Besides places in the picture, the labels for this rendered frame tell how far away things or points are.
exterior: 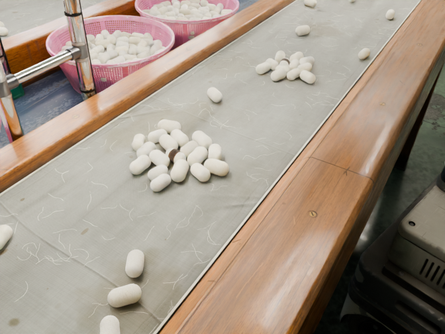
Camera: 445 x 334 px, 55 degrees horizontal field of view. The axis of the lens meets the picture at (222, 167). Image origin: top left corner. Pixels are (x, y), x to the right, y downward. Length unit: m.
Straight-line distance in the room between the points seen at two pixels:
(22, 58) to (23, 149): 0.38
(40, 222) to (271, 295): 0.30
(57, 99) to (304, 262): 0.65
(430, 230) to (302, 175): 0.48
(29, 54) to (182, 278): 0.68
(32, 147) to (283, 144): 0.37
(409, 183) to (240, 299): 1.53
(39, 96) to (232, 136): 0.46
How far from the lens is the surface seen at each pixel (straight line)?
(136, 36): 1.07
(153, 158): 0.63
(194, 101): 0.78
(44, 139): 0.68
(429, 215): 1.05
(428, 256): 1.01
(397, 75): 0.90
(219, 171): 0.60
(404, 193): 1.86
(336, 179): 0.60
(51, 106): 0.95
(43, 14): 1.25
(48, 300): 0.51
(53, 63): 0.72
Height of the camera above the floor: 1.14
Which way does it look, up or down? 39 degrees down
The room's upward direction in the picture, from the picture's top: 2 degrees clockwise
